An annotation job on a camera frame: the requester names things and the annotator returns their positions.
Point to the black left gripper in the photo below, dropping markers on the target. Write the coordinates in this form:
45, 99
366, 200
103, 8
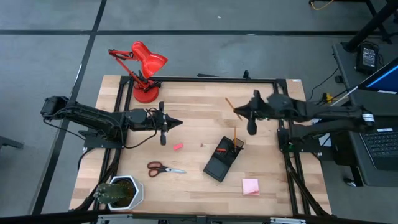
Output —
154, 120

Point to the yellow plug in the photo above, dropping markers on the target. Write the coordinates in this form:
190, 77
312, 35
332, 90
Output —
326, 98

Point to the red and black scissors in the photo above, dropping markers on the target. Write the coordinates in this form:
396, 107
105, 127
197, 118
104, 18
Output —
155, 169

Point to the black floor stand foot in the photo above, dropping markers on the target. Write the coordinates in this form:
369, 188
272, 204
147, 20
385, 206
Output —
9, 142

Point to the pink sticky note pad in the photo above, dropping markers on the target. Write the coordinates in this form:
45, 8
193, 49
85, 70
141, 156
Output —
250, 186

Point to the black mesh desk organizer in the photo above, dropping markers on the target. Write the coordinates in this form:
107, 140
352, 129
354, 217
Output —
217, 169

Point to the black tripod stand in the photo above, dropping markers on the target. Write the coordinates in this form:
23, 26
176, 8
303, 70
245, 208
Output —
370, 25

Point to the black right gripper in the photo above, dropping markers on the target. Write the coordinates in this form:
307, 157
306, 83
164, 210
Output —
258, 110

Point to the green cactus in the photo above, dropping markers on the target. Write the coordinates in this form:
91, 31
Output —
110, 193

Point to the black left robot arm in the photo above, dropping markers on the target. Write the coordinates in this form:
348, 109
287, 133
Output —
93, 115

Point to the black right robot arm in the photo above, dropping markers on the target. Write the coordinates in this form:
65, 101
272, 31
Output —
326, 113

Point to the red desk lamp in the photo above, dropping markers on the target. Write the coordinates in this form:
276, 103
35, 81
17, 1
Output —
149, 60

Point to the black power adapter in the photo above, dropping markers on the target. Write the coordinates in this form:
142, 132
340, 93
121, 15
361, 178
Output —
368, 57

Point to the yellow pencil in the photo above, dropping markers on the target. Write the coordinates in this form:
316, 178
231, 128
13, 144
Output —
229, 103
235, 137

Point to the white paper sheet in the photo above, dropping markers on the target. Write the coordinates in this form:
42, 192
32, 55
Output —
325, 140

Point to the black side desk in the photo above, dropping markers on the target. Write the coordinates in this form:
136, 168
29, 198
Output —
354, 174

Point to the black aluminium table frame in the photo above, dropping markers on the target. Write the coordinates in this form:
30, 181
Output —
217, 79

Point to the computer monitor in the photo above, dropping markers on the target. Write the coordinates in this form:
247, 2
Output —
384, 79

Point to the white hexagonal plant pot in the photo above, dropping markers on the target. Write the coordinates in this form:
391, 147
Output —
139, 191

